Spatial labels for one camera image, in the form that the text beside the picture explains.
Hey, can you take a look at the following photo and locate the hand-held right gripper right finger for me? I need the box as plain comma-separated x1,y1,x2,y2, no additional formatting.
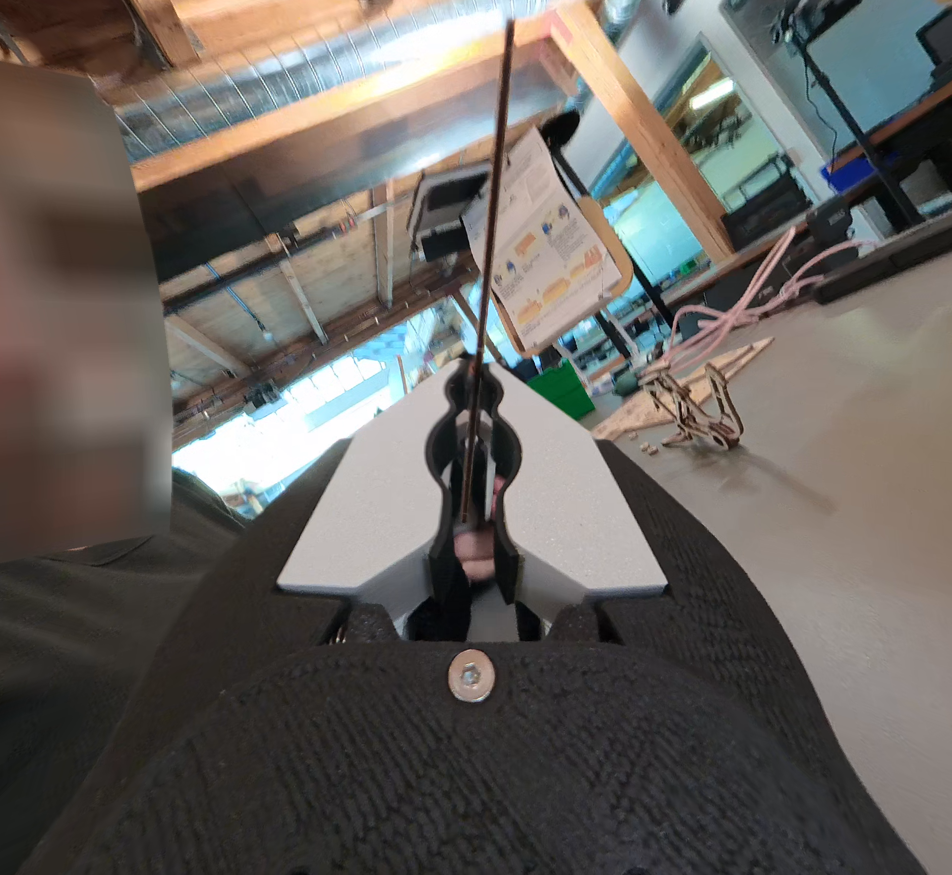
476,360,670,604

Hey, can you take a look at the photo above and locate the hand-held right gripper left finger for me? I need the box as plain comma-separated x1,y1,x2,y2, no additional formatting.
277,358,477,597

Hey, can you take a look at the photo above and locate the thin wooden model panel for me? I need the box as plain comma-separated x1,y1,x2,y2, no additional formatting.
460,19,518,525

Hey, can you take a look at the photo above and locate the flat wooden parts sheet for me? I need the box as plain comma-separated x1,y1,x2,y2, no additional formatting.
591,338,774,440

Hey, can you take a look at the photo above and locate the person's left hand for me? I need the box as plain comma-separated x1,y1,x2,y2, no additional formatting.
454,473,513,582

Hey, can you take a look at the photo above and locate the green plastic bin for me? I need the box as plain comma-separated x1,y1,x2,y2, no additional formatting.
524,358,596,421

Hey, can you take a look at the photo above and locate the printed instruction sheet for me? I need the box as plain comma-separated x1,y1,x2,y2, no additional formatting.
461,125,633,359

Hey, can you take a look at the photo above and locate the black box device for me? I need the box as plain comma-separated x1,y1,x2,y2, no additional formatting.
405,168,492,262

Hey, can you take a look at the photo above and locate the person's dark shirt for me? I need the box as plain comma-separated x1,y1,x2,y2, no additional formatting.
0,466,250,875

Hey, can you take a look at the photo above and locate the black bar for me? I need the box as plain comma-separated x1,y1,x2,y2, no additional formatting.
811,216,952,307

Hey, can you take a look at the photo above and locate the blue plastic bin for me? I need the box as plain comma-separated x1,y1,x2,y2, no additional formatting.
822,157,879,191

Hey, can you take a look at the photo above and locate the black metal stand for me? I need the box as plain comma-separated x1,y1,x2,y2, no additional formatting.
773,12,923,229

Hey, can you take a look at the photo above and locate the wooden top desk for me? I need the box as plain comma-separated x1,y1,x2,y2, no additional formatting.
829,82,952,177

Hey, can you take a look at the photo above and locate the assembled wooden model frame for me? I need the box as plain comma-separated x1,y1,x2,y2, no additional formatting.
640,362,745,452

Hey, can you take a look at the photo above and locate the pink cable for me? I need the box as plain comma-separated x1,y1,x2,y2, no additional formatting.
662,224,871,370

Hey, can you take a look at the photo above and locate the wooden support post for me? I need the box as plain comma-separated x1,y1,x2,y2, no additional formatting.
550,0,737,266

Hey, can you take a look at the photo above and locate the silver ventilation duct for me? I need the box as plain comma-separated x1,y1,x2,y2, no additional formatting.
112,0,648,162

